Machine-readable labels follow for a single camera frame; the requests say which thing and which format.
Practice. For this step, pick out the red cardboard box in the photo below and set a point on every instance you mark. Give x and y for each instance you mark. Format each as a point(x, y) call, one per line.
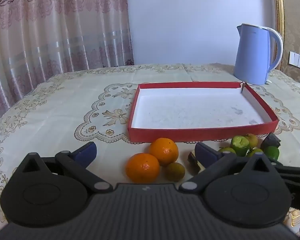
point(190, 110)

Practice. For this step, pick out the purple eggplant slice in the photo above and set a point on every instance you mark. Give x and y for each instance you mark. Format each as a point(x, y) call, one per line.
point(192, 159)

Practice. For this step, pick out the small yellowish fruit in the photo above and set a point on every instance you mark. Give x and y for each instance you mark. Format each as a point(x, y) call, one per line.
point(253, 140)

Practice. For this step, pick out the dark eggplant piece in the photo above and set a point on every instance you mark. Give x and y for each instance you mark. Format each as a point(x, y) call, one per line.
point(270, 140)

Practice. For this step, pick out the orange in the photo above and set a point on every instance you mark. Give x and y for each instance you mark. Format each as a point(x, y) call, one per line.
point(142, 167)
point(163, 151)

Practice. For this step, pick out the gold wall panel frame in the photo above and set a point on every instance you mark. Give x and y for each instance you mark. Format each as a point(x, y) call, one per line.
point(279, 10)

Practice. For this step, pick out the white wall switch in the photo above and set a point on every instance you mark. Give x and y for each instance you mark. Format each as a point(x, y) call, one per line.
point(298, 60)

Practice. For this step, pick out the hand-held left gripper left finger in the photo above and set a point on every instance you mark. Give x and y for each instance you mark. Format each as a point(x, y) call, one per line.
point(86, 152)

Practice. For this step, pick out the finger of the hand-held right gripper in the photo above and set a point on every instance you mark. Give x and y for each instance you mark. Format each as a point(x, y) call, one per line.
point(298, 180)

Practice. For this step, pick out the cut green lime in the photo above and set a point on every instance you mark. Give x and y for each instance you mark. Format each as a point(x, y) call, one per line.
point(240, 145)

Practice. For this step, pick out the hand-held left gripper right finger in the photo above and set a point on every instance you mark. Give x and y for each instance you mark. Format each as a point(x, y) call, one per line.
point(206, 153)

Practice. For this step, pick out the small brownish green fruit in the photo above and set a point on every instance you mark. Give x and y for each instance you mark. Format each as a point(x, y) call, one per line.
point(175, 171)

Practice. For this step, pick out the blue electric kettle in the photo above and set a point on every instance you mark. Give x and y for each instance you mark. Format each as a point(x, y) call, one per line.
point(252, 55)

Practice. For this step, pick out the patterned pink curtain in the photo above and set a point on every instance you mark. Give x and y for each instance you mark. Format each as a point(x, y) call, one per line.
point(52, 30)

